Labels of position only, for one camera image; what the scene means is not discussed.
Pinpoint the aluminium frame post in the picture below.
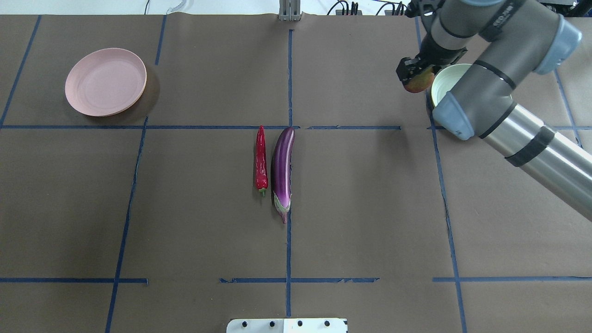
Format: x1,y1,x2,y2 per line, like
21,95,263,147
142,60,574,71
278,0,302,22

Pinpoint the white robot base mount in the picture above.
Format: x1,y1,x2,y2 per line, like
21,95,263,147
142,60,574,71
226,318,349,333

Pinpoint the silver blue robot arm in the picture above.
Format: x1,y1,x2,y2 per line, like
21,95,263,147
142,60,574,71
396,0,592,219

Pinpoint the red chili pepper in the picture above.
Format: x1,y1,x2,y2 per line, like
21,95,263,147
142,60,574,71
254,126,269,197

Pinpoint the light green plate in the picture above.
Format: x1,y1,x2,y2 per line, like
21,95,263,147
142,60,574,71
429,63,472,108

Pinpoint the purple eggplant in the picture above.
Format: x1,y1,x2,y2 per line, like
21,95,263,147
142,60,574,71
272,126,295,225

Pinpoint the pink plate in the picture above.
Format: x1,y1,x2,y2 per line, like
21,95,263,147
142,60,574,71
65,47,148,117

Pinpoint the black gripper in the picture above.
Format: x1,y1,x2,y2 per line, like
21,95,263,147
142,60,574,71
396,57,433,84

